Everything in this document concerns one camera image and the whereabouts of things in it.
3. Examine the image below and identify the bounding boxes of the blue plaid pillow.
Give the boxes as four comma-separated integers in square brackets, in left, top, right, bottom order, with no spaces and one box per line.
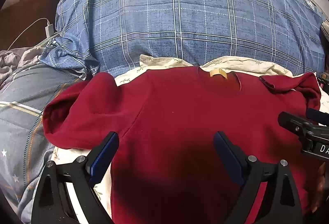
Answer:
[41,0,326,76]

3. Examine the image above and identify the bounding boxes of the cream leaf-print cloth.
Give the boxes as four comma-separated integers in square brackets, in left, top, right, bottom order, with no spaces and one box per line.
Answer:
[51,53,329,219]

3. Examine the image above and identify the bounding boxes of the right hand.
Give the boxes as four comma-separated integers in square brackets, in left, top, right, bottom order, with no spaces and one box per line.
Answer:
[311,163,327,213]

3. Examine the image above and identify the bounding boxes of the grey crumpled garment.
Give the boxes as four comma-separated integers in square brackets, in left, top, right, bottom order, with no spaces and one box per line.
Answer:
[0,46,46,85]

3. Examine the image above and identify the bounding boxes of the grey striped bed sheet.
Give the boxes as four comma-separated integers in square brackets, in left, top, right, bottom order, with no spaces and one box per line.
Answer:
[1,63,80,223]

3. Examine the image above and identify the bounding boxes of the red sweater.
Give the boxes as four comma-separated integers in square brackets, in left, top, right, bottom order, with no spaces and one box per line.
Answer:
[42,66,322,224]

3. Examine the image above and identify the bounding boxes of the white charger with cable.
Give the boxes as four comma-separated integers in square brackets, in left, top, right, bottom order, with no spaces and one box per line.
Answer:
[7,17,55,51]

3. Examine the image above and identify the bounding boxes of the brown headboard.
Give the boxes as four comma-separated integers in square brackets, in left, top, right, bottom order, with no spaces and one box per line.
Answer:
[1,0,59,50]

